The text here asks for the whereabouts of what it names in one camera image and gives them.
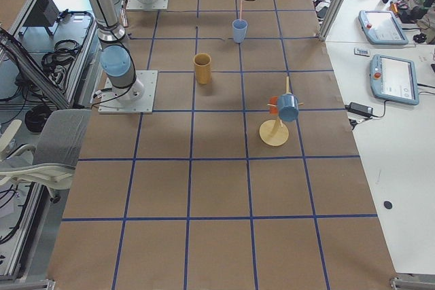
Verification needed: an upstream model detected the blue cup on tree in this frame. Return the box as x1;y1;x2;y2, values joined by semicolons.
277;93;299;122

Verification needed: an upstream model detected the teach pendant tablet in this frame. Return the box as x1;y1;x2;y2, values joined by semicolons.
369;54;419;105
358;10;408;46

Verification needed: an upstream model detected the bamboo chopstick holder cup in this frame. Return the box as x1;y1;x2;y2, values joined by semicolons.
193;53;211;85

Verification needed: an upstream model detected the light blue plastic cup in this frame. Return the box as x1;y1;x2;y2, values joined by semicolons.
232;19;248;43

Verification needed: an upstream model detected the orange cup on tree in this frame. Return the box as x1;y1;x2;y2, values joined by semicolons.
268;96;279;115

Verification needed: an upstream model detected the teach pendant tablet far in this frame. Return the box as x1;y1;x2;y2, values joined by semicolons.
358;10;408;46

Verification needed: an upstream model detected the black power adapter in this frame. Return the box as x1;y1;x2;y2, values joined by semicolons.
345;102;373;118

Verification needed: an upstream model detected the teach pendant tablet near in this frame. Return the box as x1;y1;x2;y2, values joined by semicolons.
369;54;419;105

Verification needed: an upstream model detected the grey office chair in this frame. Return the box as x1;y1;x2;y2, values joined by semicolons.
1;109;91;203

